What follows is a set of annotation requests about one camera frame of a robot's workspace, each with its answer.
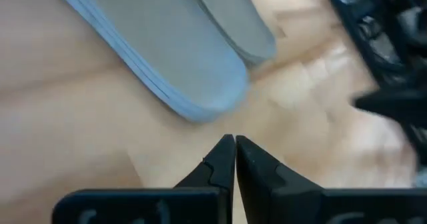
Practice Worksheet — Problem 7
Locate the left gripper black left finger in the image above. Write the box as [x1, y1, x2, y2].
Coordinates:
[51, 133, 237, 224]

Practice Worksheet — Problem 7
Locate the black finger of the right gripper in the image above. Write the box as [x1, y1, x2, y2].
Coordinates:
[352, 89, 427, 127]

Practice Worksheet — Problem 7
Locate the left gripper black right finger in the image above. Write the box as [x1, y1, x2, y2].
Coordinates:
[236, 135, 427, 224]

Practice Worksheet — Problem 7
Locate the white foam slide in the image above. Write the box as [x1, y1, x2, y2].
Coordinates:
[189, 0, 278, 67]
[46, 0, 252, 124]

